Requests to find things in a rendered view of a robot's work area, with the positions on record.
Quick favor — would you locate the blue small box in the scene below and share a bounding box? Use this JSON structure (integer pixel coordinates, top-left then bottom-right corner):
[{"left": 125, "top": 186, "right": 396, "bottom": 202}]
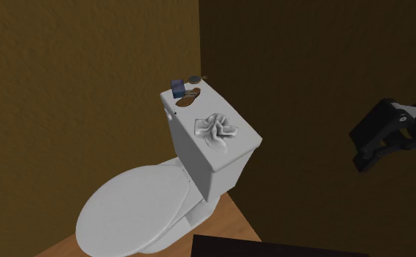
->
[{"left": 170, "top": 79, "right": 186, "bottom": 100}]

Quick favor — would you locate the white crumpled cloth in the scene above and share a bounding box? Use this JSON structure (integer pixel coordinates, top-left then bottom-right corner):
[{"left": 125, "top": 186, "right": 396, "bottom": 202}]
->
[{"left": 193, "top": 112, "right": 239, "bottom": 154}]

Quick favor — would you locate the grey round disc with ring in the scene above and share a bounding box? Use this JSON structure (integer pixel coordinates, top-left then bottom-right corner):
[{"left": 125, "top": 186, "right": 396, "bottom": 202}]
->
[{"left": 188, "top": 74, "right": 209, "bottom": 85}]

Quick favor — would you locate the white toilet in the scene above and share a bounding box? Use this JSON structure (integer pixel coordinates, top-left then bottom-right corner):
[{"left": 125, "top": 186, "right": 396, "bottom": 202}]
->
[{"left": 74, "top": 78, "right": 263, "bottom": 257}]

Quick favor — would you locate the brown flat oval object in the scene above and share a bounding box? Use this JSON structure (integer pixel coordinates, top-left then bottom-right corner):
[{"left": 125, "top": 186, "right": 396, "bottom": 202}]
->
[{"left": 174, "top": 87, "right": 201, "bottom": 108}]

